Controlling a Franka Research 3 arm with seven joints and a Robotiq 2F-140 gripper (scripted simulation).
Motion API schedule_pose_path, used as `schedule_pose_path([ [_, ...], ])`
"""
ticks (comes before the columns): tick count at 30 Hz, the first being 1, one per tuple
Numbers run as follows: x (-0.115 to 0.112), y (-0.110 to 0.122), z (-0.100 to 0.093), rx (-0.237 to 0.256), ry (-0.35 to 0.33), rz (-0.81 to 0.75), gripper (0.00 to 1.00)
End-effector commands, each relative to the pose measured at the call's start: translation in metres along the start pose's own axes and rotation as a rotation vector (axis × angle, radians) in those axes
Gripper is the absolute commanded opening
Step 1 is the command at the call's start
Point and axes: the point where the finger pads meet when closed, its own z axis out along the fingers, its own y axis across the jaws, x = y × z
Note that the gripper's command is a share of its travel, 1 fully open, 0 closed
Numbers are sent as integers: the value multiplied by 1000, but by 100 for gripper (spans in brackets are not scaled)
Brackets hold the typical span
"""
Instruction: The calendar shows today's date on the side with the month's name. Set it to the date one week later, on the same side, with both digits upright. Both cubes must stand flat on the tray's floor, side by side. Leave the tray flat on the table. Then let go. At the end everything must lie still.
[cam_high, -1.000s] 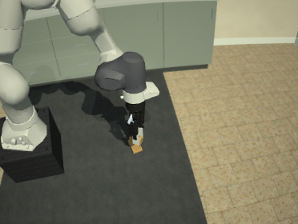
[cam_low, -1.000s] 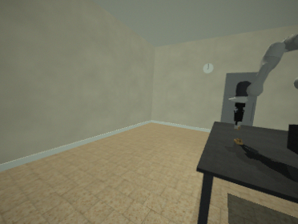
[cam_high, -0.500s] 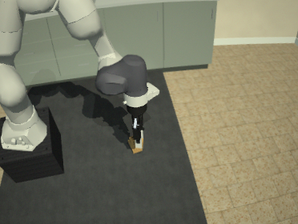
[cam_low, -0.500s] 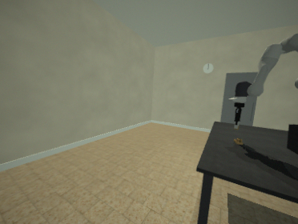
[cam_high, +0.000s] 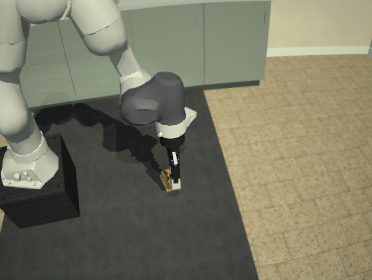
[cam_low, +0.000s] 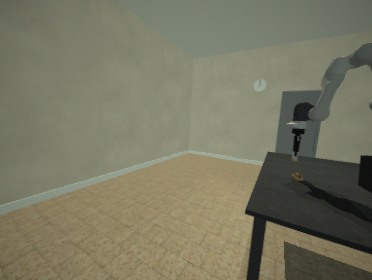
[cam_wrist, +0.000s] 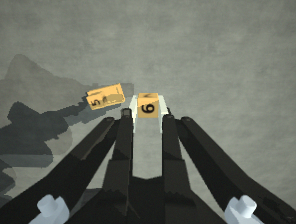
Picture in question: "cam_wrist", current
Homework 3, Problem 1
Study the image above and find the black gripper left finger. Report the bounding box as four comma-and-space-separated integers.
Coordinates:
0, 95, 138, 224

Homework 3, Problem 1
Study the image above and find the yellow cube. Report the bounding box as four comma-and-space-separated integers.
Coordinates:
137, 93, 159, 118
87, 91, 108, 110

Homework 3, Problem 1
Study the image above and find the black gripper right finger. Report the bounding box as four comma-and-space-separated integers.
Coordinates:
158, 95, 296, 224

